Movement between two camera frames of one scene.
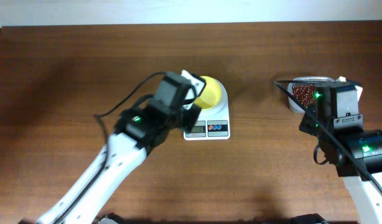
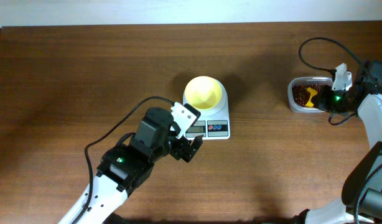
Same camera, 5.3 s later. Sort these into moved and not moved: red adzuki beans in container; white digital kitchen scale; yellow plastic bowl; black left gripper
Moved: black left gripper
Not moved: red adzuki beans in container; white digital kitchen scale; yellow plastic bowl
